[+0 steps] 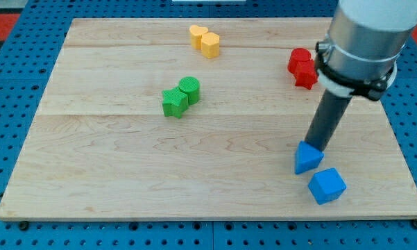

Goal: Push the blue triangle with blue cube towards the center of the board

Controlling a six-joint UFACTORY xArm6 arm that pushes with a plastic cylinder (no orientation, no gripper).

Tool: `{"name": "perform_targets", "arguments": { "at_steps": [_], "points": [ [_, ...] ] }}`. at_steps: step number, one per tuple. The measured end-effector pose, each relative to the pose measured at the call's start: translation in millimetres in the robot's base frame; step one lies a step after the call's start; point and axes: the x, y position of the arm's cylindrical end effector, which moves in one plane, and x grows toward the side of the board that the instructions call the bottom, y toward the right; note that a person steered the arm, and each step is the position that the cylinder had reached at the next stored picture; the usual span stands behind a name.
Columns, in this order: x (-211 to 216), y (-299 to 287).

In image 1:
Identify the blue triangle block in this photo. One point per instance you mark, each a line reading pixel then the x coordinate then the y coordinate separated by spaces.
pixel 307 158

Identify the yellow hexagon block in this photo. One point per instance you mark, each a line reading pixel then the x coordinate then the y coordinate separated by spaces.
pixel 210 44

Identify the red cylinder block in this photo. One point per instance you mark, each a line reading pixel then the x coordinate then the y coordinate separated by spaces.
pixel 298 55

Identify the light wooden board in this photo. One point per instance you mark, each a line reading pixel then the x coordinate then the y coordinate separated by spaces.
pixel 100 148

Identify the green cylinder block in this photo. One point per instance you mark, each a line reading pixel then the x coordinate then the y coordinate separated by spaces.
pixel 191 87

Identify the green star block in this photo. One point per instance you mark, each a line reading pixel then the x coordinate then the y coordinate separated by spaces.
pixel 174 102

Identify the red star block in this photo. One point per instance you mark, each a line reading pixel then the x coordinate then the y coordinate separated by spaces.
pixel 305 74

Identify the blue cube block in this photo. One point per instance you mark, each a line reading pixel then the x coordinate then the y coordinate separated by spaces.
pixel 327 186

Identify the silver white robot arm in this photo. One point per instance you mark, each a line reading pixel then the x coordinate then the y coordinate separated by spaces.
pixel 358 54

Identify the yellow heart block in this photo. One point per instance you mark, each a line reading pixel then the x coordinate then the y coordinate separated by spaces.
pixel 196 32

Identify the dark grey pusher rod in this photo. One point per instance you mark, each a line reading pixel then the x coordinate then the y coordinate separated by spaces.
pixel 326 118

